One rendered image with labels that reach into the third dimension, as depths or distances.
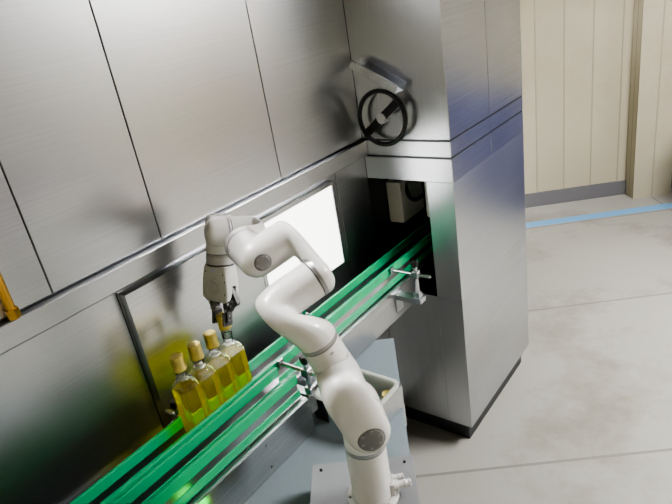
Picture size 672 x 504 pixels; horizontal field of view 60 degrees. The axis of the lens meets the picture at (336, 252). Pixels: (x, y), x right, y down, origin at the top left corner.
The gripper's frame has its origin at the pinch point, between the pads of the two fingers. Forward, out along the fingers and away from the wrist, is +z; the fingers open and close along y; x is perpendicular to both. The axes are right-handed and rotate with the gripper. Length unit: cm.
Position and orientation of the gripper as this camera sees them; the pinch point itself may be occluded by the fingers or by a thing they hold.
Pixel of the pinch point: (222, 317)
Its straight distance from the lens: 163.7
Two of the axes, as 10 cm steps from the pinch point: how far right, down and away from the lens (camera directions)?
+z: -0.1, 9.8, 2.1
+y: 7.9, 1.3, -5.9
